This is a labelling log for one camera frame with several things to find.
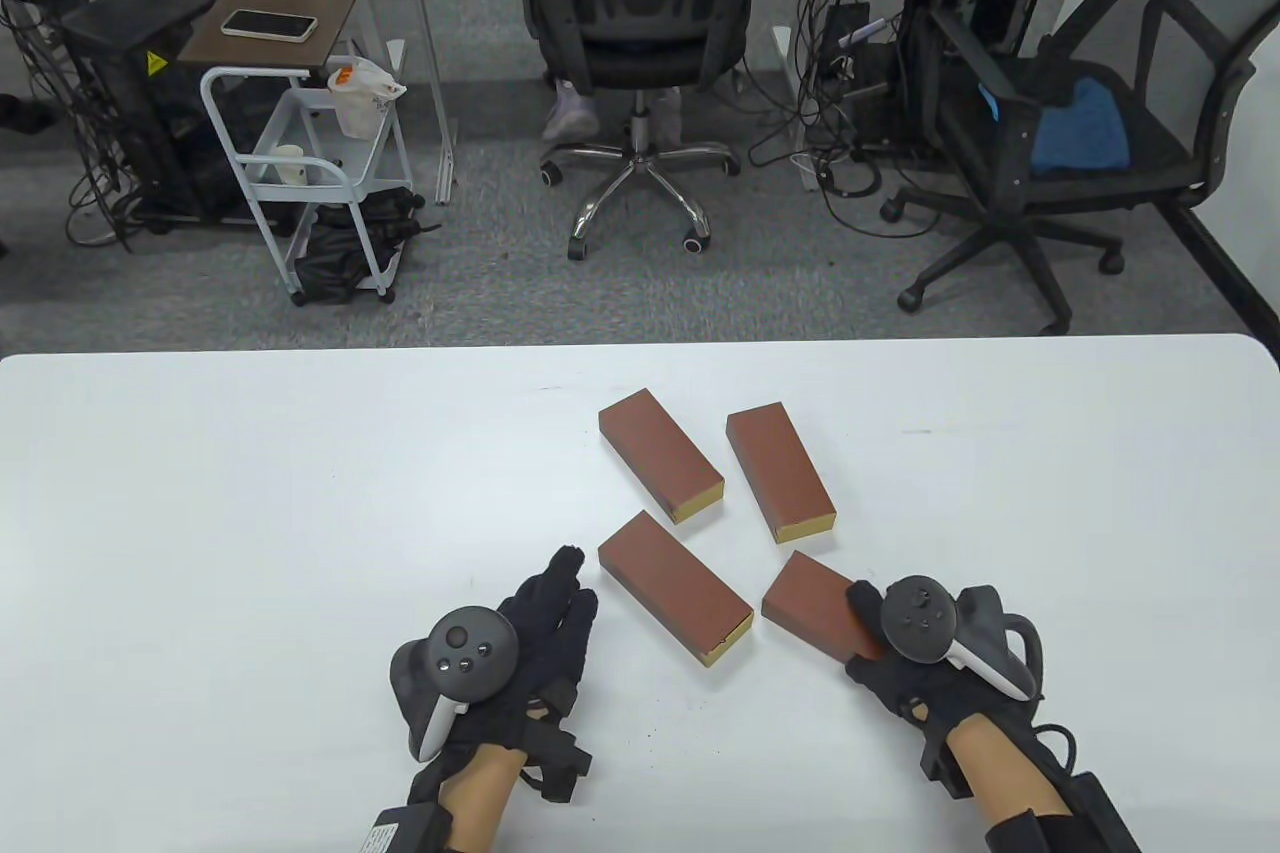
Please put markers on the person's left hand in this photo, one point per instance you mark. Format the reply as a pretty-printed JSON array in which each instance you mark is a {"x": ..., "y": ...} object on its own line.
[{"x": 550, "y": 643}]

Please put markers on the person's right hand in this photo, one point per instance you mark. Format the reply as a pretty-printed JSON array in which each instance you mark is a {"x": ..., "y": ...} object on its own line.
[{"x": 940, "y": 693}]

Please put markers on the brown storage box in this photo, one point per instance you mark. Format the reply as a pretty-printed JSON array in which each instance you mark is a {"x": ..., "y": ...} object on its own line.
[
  {"x": 810, "y": 603},
  {"x": 670, "y": 583},
  {"x": 780, "y": 468},
  {"x": 655, "y": 448}
]

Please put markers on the person's left forearm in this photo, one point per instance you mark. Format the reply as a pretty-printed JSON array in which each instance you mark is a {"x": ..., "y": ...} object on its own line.
[{"x": 480, "y": 793}]

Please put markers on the person's right forearm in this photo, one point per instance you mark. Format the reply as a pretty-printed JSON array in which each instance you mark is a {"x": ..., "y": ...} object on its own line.
[{"x": 1000, "y": 773}]

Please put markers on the grey white handheld controller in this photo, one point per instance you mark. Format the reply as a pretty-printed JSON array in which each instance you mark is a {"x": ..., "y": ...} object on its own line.
[
  {"x": 465, "y": 648},
  {"x": 920, "y": 618}
]

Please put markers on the black bag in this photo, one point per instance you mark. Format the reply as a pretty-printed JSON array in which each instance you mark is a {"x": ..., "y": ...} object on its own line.
[{"x": 335, "y": 253}]

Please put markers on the white cup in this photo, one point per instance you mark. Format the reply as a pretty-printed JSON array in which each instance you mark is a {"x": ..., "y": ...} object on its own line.
[{"x": 291, "y": 165}]

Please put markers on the white rolling cart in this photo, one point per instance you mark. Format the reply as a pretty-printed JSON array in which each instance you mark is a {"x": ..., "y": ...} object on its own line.
[{"x": 300, "y": 123}]

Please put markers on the white plastic bag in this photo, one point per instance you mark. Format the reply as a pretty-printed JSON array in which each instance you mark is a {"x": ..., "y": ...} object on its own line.
[{"x": 355, "y": 98}]

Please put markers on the blue seat cushion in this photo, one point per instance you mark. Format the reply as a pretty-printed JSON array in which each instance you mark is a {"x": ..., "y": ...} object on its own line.
[{"x": 1080, "y": 128}]

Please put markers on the black mesh armchair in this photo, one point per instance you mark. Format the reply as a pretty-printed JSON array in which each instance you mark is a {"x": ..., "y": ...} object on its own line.
[{"x": 1160, "y": 143}]

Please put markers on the black office chair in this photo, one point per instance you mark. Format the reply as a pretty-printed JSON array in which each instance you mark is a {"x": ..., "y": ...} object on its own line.
[{"x": 640, "y": 43}]

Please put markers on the black computer tower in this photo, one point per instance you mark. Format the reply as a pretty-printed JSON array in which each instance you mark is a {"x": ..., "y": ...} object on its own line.
[{"x": 860, "y": 83}]

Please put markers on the white smartphone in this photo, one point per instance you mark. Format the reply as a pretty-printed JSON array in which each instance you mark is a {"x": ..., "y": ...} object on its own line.
[{"x": 268, "y": 25}]

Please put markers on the black computer cabinet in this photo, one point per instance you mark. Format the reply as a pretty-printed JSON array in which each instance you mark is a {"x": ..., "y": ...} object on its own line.
[{"x": 130, "y": 93}]

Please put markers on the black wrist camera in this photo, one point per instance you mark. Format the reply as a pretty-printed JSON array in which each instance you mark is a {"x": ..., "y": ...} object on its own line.
[
  {"x": 560, "y": 763},
  {"x": 945, "y": 773}
]

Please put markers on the aluminium frame post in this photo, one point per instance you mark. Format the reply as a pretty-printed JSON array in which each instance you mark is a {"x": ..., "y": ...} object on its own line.
[{"x": 420, "y": 43}]

